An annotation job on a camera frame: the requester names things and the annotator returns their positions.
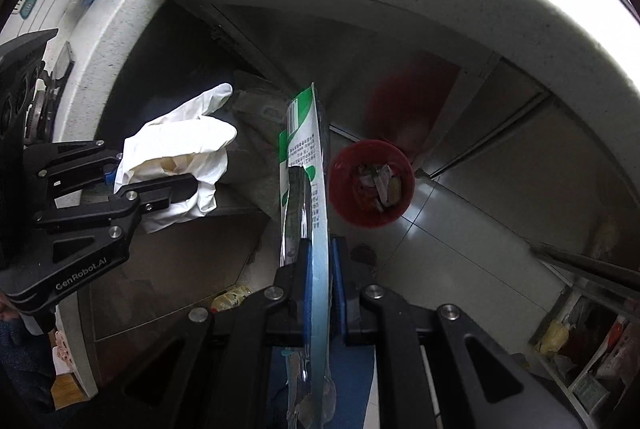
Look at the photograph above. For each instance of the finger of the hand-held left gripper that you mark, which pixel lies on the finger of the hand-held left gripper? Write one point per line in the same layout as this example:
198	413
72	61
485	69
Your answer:
150	194
75	159

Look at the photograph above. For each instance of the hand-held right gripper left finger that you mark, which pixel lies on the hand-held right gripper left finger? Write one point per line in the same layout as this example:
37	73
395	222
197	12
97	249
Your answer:
299	219

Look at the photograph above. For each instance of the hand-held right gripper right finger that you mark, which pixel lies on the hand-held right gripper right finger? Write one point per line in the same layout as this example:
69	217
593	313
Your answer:
339	279

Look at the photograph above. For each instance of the red plastic basin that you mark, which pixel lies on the red plastic basin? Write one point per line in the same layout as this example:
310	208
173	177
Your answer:
345	204

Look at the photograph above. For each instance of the white rubber glove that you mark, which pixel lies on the white rubber glove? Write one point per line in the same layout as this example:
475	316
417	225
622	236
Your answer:
180	139

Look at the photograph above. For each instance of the teal torn package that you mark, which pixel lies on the teal torn package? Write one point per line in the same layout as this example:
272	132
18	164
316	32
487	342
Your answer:
302	139

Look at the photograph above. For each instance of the person's left forearm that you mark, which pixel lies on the person's left forearm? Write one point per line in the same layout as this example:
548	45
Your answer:
20	359

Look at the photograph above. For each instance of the yellow drink bottle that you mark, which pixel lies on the yellow drink bottle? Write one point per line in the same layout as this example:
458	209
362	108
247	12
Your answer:
230	298

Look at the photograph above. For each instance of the grey plastic bag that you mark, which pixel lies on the grey plastic bag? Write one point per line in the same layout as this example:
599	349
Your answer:
255	119

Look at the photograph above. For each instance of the pink patterned cloth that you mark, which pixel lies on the pink patterned cloth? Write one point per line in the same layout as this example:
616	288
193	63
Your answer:
65	351

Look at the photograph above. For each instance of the yellow plastic bag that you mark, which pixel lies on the yellow plastic bag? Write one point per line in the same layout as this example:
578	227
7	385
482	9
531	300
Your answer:
555	336

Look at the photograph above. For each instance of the metal storage shelf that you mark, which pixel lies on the metal storage shelf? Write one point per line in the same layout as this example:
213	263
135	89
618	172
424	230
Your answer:
600	289

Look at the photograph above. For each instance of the green and white carton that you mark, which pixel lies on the green and white carton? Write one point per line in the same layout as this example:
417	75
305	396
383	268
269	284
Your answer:
590	391

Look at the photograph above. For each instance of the kitchen wall sticker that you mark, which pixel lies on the kitchen wall sticker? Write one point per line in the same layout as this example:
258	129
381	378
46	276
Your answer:
27	6

